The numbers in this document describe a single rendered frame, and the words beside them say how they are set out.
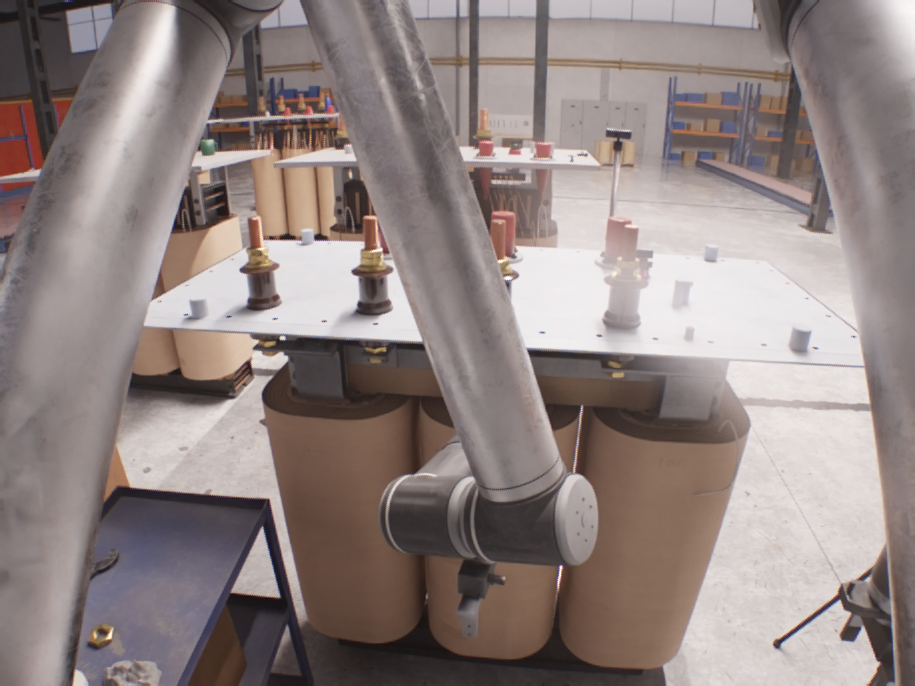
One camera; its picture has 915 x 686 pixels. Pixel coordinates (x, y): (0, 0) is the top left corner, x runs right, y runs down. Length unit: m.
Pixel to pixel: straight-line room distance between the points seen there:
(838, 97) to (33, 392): 0.63
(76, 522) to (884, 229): 0.61
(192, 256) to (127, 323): 2.95
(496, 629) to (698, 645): 0.87
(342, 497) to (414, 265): 1.08
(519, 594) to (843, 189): 1.45
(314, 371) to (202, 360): 2.33
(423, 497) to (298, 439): 0.79
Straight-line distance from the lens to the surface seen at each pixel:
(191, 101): 0.63
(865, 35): 0.49
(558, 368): 1.34
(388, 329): 1.15
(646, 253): 1.55
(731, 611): 2.53
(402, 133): 0.53
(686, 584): 1.72
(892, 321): 0.39
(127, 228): 0.54
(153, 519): 1.56
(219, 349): 3.67
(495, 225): 1.15
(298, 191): 7.16
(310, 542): 1.71
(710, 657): 2.36
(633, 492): 1.45
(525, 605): 1.74
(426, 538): 0.73
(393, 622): 1.92
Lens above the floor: 1.80
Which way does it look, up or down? 24 degrees down
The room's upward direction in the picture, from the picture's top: straight up
